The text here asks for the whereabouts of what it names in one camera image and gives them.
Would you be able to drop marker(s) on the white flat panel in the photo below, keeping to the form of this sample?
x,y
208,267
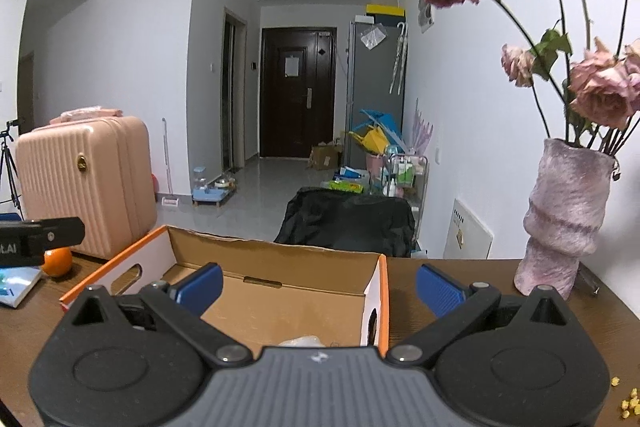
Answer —
x,y
467,232

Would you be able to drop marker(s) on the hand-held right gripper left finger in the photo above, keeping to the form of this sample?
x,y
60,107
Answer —
x,y
205,287

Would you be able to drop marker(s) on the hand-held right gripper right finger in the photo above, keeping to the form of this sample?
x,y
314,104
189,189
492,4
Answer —
x,y
440,292

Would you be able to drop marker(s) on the green and blue packages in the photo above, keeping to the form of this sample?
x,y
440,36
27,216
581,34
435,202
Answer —
x,y
350,182

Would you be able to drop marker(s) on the blue tissue pack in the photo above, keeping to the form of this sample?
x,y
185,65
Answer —
x,y
17,287

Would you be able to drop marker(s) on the purple wing decoration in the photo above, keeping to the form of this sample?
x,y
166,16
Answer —
x,y
422,129

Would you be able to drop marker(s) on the white mop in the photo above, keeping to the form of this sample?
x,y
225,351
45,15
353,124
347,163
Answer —
x,y
167,172

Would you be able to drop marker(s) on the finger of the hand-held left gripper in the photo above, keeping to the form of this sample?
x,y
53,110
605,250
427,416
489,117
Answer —
x,y
60,234

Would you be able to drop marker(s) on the dried pink rose bouquet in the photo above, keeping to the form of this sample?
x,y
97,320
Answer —
x,y
600,92

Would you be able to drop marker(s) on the pink bucket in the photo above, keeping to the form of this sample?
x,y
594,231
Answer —
x,y
374,164

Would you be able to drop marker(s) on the side door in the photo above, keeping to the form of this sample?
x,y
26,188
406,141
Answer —
x,y
232,97

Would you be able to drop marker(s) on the white plastic-wrapped item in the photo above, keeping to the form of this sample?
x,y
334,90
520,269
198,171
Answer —
x,y
302,342

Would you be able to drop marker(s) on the black covered chair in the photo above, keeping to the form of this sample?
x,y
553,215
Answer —
x,y
345,219

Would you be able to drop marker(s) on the orange fruit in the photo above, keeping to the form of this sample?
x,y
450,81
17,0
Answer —
x,y
57,263

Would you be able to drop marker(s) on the pink folded cloth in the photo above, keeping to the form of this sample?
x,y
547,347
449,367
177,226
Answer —
x,y
87,114

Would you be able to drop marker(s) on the white wall outlet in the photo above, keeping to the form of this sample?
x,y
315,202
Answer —
x,y
437,155

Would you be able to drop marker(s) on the folded white umbrella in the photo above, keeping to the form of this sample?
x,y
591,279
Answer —
x,y
399,57

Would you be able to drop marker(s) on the black camera tripod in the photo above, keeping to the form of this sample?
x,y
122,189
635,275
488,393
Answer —
x,y
7,157

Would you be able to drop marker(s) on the pink ribbed suitcase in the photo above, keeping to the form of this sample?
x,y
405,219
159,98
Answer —
x,y
85,187

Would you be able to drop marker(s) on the dark wooden entrance door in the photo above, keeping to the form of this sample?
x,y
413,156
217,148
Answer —
x,y
295,107

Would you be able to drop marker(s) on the yellow box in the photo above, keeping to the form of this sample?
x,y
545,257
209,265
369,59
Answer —
x,y
385,11

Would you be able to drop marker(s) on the yellow crumbs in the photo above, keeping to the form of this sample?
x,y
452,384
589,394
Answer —
x,y
630,402

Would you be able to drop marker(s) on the metal cart with bottles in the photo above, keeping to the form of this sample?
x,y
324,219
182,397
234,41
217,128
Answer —
x,y
405,177

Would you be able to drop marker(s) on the framed wall picture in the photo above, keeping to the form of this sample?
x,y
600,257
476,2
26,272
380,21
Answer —
x,y
426,18

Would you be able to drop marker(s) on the brown cardboard carton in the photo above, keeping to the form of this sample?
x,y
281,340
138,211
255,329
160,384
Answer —
x,y
324,158

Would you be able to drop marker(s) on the blue pet feeder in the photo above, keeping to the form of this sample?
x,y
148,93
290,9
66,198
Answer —
x,y
212,192

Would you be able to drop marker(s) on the small white box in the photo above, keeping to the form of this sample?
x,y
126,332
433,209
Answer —
x,y
364,19

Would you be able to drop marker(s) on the white paper notice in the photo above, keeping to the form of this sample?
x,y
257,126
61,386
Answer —
x,y
292,66

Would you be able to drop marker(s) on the yellow dustpan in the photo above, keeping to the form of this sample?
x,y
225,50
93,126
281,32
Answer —
x,y
372,141

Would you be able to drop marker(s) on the clear plastic bag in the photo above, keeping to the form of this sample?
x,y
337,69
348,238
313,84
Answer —
x,y
373,38

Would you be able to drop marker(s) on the grey refrigerator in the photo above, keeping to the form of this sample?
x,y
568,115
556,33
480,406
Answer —
x,y
372,82

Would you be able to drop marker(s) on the orange cardboard box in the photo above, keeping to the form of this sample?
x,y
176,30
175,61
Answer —
x,y
280,272

